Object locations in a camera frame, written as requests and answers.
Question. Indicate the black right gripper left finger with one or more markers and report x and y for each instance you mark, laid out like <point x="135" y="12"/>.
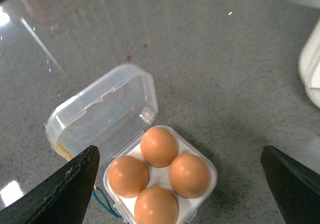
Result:
<point x="62" y="198"/>

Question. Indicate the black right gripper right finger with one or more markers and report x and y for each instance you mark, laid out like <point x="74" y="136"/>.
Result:
<point x="294" y="187"/>

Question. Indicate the brown egg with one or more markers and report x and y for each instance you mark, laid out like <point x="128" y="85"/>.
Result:
<point x="159" y="147"/>
<point x="156" y="205"/>
<point x="128" y="176"/>
<point x="189" y="176"/>

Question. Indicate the brown egg in box front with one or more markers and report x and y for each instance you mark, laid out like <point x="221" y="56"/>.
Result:
<point x="156" y="205"/>

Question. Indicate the clear plastic egg box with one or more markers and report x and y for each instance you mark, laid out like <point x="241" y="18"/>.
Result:
<point x="112" y="114"/>

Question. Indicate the white kitchen appliance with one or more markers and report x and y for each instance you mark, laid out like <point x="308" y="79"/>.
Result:
<point x="309" y="65"/>

